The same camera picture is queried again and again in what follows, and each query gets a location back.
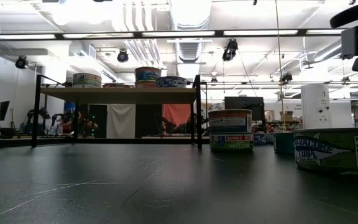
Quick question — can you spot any wooden shelf black frame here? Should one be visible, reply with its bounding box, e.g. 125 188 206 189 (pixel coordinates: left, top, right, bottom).
31 73 205 149

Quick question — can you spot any white curtain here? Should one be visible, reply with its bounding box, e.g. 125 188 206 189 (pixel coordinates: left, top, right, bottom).
106 103 137 139

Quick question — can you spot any teal labelled seafood can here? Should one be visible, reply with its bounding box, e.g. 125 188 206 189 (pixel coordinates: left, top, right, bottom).
273 132 295 155

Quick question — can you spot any green albacore tuna can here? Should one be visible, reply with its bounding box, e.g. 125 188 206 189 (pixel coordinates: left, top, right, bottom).
293 127 358 174

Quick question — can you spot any white LED light strip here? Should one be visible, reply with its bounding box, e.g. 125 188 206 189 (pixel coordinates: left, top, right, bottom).
305 28 344 35
223 29 299 36
62 32 135 39
141 30 216 37
0 34 57 40

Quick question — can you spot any blue rimmed seafood can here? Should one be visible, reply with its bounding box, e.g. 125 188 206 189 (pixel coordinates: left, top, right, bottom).
253 133 269 146

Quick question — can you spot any person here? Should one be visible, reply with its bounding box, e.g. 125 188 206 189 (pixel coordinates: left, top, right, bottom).
73 111 99 138

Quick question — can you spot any silver ceiling ventilation duct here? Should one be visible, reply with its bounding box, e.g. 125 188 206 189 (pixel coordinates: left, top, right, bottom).
168 0 213 84

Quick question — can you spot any black computer monitor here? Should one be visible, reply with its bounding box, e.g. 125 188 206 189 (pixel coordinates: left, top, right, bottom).
224 96 265 121
0 100 11 123

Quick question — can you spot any dark blue seafood can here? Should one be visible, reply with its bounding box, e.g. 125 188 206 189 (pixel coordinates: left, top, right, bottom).
156 76 188 88

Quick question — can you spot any white cylindrical column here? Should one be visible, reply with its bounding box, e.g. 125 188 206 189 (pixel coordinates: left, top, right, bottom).
300 83 333 129

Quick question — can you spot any pink salmon can blue label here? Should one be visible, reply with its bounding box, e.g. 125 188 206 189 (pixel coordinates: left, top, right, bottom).
208 108 254 134
134 80 158 88

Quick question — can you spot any brown cardboard box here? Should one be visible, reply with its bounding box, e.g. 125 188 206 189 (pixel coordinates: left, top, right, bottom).
279 110 294 123

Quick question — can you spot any silver lidded seafood can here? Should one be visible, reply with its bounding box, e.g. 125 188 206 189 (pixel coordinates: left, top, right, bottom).
103 83 132 89

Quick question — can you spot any thin hanging pole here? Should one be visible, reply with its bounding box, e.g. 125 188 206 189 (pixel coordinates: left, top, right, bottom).
274 0 285 116

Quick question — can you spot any orange curtain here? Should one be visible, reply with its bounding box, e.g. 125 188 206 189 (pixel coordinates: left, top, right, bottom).
162 103 193 136

